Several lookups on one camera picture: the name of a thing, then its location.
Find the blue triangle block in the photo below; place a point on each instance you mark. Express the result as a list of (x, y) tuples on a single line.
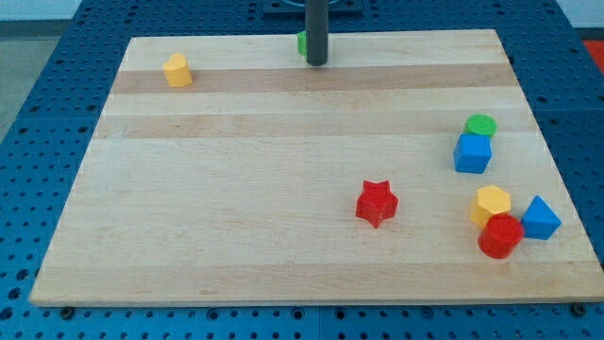
[(540, 221)]

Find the yellow heart block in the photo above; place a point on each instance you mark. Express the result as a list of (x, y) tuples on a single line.
[(177, 72)]

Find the blue cube block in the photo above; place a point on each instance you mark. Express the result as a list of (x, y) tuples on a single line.
[(472, 153)]

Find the green star block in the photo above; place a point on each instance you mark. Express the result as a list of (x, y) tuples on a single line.
[(301, 42)]

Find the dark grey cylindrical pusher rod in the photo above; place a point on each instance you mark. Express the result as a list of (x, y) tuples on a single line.
[(316, 26)]

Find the red star block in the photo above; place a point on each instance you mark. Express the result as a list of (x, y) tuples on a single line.
[(376, 202)]

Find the yellow hexagon block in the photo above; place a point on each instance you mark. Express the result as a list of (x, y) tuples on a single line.
[(487, 202)]

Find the red cylinder block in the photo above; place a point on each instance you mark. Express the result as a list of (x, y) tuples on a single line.
[(502, 233)]

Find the green cylinder block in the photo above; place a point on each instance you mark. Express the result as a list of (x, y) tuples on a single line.
[(480, 124)]

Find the wooden board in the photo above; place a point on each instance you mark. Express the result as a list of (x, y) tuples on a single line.
[(241, 188)]

